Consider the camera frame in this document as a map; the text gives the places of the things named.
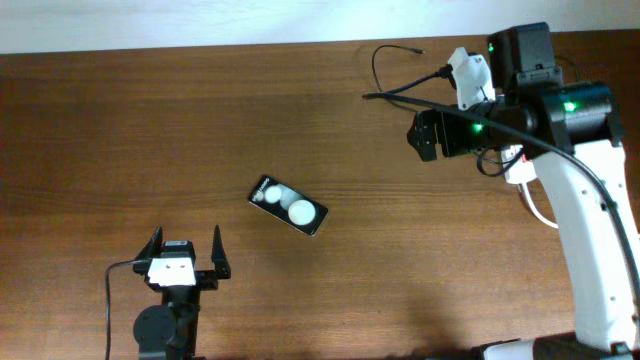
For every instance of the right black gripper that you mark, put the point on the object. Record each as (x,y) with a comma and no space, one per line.
(450,138)

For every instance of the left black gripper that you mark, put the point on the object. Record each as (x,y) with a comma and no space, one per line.
(208,279)

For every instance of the black smartphone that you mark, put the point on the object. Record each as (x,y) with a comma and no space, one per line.
(288,205)

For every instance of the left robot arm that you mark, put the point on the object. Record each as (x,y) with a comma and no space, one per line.
(169,330)

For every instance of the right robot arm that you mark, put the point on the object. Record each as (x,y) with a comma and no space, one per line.
(572,135)

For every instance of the white power strip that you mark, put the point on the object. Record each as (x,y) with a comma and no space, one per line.
(522,171)

